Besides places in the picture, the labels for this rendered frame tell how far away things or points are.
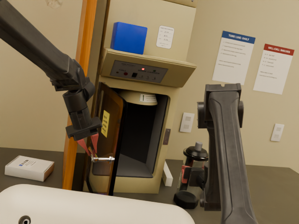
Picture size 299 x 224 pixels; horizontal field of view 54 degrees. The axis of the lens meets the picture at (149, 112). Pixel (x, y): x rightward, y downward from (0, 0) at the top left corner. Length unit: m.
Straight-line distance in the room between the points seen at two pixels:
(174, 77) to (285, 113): 1.10
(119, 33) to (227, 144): 0.56
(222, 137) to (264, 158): 1.49
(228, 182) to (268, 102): 1.43
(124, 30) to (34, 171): 0.67
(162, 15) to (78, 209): 0.92
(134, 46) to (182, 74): 0.21
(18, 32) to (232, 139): 0.46
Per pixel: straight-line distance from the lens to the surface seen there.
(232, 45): 1.74
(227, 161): 0.55
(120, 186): 1.25
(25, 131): 1.60
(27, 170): 1.29
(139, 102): 1.15
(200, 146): 1.18
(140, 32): 0.99
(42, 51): 0.69
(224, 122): 0.60
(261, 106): 1.92
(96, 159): 0.86
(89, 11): 0.99
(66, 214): 0.30
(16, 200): 0.31
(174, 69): 1.05
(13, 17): 0.63
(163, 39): 1.13
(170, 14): 1.14
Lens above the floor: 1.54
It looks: 12 degrees down
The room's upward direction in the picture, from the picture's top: 11 degrees clockwise
